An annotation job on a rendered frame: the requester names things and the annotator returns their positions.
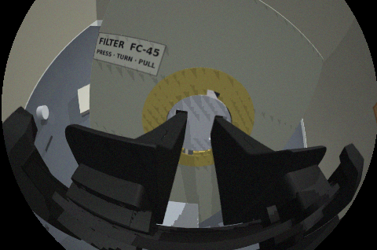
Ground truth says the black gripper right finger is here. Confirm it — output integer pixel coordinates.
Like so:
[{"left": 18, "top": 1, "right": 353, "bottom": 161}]
[{"left": 210, "top": 115, "right": 327, "bottom": 226}]

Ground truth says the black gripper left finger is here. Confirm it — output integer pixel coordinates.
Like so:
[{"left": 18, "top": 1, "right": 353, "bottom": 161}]
[{"left": 65, "top": 111, "right": 188, "bottom": 225}]

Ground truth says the white cylinder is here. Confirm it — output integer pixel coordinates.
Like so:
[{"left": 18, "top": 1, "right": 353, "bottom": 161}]
[{"left": 37, "top": 105, "right": 49, "bottom": 120}]

